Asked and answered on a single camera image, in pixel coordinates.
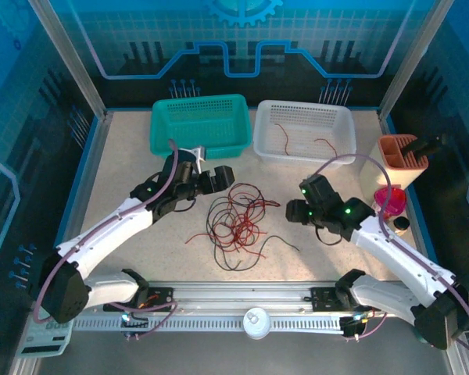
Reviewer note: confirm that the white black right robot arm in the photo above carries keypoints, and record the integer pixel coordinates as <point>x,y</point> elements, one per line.
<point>391,250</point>

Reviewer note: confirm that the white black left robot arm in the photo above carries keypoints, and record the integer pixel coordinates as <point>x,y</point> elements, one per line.
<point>109,230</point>

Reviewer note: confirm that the teal plastic basket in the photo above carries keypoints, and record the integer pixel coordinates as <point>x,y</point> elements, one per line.
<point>203,129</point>

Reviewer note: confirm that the beige holder terracotta top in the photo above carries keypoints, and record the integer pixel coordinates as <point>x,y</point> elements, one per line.
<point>379,168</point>

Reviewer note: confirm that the pink plastic bowl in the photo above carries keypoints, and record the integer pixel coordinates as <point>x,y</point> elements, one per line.
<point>392,201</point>

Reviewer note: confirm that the white plastic basket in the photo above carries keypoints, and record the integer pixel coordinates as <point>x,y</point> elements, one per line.
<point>301,129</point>

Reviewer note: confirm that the black tool in holder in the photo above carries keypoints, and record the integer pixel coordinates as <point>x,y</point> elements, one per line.
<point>426,146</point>

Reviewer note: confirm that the white round cap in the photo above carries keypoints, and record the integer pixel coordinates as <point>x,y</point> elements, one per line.
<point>256,322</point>

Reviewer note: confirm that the small lit circuit board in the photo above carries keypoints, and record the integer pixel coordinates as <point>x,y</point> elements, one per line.
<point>127,318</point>
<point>355,320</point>

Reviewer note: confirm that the grey calculator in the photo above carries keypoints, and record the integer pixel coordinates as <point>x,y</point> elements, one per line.
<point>43,343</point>

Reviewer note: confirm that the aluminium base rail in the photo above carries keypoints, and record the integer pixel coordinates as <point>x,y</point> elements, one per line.
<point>238,293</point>

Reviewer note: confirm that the aluminium frame post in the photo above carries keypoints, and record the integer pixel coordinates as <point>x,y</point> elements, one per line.
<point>74,70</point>
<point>410,58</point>

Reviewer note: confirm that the aluminium table side rail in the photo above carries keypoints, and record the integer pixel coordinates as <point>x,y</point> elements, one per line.
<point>25,367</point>

